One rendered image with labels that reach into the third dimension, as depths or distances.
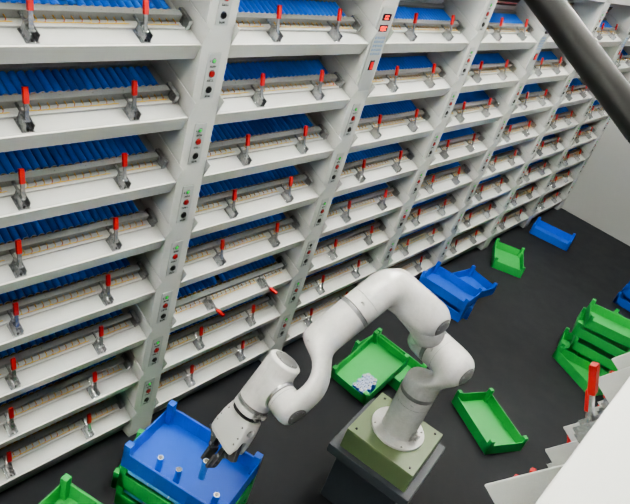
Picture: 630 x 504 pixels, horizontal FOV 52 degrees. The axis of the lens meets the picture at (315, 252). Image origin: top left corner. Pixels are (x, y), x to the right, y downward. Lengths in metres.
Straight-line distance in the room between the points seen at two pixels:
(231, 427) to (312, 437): 1.10
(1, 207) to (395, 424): 1.37
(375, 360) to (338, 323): 1.50
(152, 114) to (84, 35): 0.28
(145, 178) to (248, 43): 0.45
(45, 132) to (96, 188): 0.24
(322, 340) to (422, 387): 0.65
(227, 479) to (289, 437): 0.84
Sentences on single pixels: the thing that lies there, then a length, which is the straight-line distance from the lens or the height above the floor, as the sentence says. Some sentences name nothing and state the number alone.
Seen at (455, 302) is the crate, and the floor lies 0.10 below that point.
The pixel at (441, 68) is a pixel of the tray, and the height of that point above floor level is 1.31.
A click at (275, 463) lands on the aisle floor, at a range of 2.52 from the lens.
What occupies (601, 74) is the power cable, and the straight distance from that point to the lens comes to 0.56.
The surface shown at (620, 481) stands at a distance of 0.32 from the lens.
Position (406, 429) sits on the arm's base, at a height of 0.43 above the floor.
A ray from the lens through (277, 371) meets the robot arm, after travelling 1.48.
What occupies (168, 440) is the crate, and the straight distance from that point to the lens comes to 1.87.
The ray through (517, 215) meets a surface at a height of 0.14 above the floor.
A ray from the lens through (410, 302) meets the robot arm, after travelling 1.60.
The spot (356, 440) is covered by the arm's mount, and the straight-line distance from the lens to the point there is 2.22.
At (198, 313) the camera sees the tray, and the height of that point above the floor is 0.49.
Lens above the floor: 1.91
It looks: 31 degrees down
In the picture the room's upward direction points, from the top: 19 degrees clockwise
